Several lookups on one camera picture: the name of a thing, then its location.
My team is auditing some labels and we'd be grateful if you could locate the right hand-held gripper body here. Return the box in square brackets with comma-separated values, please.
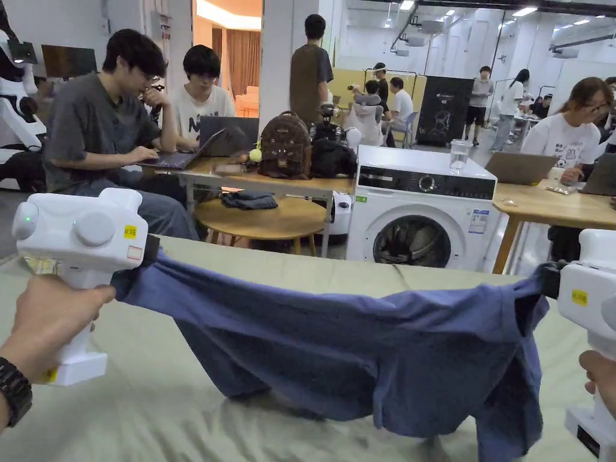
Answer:
[540, 228, 616, 459]

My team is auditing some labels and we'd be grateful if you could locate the dark blue shirt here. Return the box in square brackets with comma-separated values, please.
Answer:
[110, 247, 552, 462]

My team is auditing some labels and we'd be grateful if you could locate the person's right hand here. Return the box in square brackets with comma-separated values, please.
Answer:
[578, 350, 616, 420]

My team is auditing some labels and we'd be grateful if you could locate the person's left hand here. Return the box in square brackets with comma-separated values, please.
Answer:
[0, 274, 117, 385]

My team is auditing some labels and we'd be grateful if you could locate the wooden table with grey laptops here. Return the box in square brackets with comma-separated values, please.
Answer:
[483, 150, 616, 276]

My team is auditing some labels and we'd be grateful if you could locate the white washing machine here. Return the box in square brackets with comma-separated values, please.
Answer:
[345, 138, 499, 271]

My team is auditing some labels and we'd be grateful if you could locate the black standing banner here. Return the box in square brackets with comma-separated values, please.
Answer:
[416, 75, 476, 146]

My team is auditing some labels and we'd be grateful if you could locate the group of people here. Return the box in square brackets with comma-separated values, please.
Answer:
[345, 61, 416, 148]

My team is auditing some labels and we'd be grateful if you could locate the wooden table with brown backpack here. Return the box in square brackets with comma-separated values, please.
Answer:
[137, 103, 359, 227]

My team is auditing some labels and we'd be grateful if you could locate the round wooden low table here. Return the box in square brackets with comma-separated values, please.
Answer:
[194, 191, 329, 258]

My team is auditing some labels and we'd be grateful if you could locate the bed with pale green sheet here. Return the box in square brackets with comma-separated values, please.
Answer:
[0, 235, 616, 462]

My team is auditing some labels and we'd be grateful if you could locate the white and black robot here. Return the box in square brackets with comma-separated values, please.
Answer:
[0, 0, 50, 191]

